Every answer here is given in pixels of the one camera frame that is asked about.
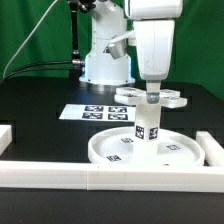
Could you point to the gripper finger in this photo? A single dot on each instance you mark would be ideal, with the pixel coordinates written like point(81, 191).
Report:
point(153, 91)

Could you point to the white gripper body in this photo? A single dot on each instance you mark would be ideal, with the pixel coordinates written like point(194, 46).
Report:
point(154, 41)

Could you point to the white cross-shaped table base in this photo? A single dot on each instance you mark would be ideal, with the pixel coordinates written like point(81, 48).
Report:
point(133, 96)

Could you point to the white round table top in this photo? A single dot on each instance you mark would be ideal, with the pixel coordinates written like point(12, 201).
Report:
point(120, 146)

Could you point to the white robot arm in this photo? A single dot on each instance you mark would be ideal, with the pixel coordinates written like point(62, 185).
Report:
point(110, 20)

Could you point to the white marker sheet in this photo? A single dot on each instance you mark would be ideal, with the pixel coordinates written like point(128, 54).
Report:
point(98, 113)

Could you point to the white right fence bar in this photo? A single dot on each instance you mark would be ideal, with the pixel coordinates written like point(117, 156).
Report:
point(214, 152)

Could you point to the white fence bar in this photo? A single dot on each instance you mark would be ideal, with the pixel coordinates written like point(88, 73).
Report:
point(5, 137)
point(16, 174)
point(214, 152)

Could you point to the white left fence bar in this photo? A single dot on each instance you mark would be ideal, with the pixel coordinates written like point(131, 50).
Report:
point(5, 137)

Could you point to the white front fence bar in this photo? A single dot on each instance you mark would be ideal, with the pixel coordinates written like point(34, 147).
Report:
point(16, 174)

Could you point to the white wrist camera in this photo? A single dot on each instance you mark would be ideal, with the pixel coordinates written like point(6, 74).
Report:
point(117, 46)

